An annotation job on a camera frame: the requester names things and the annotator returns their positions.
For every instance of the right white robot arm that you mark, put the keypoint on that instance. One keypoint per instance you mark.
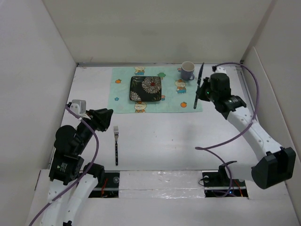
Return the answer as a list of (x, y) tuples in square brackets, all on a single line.
[(275, 163)]

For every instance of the knife with patterned handle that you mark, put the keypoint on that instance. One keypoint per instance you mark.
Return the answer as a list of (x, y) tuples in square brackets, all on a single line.
[(198, 85)]

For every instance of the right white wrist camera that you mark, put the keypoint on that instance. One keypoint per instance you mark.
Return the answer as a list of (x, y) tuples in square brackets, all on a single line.
[(219, 69)]

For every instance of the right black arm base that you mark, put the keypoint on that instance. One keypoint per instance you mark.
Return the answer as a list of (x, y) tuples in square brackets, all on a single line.
[(215, 185)]

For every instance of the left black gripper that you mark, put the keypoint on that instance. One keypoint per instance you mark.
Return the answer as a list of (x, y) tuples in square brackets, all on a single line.
[(100, 117)]

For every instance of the fork with dark handle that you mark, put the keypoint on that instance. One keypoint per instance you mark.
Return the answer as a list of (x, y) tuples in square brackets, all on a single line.
[(116, 135)]

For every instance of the black floral square plate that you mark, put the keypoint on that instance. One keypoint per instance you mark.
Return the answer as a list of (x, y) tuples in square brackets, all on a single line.
[(145, 89)]

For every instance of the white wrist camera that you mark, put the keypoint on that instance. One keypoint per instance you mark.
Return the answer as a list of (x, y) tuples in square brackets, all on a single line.
[(78, 107), (219, 69)]

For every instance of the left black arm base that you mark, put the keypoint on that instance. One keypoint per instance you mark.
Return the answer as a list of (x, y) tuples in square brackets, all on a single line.
[(109, 187)]

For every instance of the green cartoon print cloth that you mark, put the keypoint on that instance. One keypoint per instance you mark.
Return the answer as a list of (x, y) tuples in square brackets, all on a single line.
[(178, 95)]

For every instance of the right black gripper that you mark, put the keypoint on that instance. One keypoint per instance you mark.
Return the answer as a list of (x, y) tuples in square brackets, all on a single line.
[(206, 82)]

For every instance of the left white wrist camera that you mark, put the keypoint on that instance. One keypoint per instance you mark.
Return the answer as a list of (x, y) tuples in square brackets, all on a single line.
[(78, 107)]

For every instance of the purple mug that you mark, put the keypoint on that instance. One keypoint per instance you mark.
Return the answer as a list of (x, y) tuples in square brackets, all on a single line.
[(187, 71)]

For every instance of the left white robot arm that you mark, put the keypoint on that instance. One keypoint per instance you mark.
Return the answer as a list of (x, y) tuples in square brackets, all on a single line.
[(71, 182)]

